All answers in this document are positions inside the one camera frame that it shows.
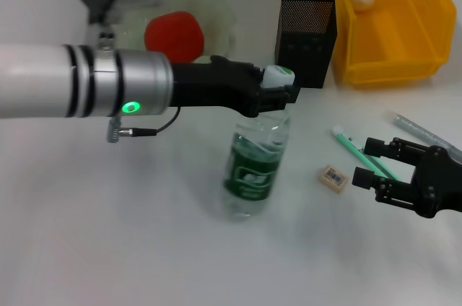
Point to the translucent green fruit plate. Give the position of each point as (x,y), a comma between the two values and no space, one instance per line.
(216,6)

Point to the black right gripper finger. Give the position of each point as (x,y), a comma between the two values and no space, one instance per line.
(390,147)
(362,177)

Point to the black mesh pen holder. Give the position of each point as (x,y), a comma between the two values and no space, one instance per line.
(303,57)

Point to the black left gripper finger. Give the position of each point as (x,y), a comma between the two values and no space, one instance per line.
(260,75)
(278,96)

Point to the yellow plastic storage bin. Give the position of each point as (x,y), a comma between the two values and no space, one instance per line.
(404,39)

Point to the red-orange knitted toy orange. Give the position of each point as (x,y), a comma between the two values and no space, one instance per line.
(175,37)

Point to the clear water bottle green label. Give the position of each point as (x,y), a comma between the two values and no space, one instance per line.
(252,172)

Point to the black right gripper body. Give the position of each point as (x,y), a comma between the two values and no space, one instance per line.
(440,183)

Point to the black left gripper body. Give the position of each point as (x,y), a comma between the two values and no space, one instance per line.
(213,84)

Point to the green pen white cap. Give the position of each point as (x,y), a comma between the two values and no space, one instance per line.
(348,143)

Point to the grey glitter pen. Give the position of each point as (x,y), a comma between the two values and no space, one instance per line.
(415,127)

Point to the beige eraser with barcode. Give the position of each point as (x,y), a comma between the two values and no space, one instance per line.
(334,178)

